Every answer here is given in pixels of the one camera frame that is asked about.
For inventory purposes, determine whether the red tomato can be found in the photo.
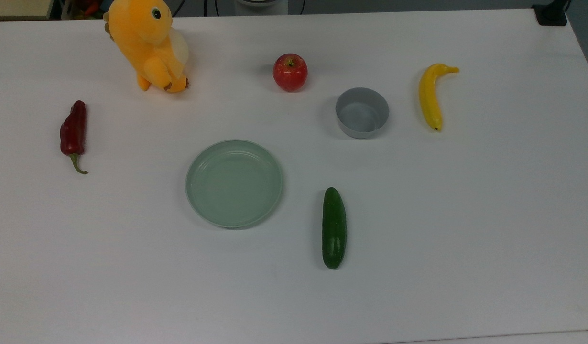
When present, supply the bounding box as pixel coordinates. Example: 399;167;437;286
273;53;308;92

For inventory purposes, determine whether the small grey bowl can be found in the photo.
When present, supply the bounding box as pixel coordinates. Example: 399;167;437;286
336;87;390;140

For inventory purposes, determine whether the beige box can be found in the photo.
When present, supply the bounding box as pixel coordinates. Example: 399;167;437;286
0;0;54;21

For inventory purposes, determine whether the green cucumber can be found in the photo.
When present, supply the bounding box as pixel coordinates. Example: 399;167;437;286
322;187;348;270

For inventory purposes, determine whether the pale green plate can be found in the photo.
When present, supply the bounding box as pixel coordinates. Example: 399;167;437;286
185;139;284;229

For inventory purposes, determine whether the orange plush toy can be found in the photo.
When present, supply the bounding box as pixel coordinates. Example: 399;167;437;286
103;0;190;93

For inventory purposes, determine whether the red chili pepper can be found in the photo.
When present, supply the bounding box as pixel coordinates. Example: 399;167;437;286
60;100;89;175

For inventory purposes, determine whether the yellow banana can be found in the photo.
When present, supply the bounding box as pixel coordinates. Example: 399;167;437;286
419;63;460;132

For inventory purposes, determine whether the black table clamp mount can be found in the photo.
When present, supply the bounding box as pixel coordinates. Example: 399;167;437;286
532;0;569;27

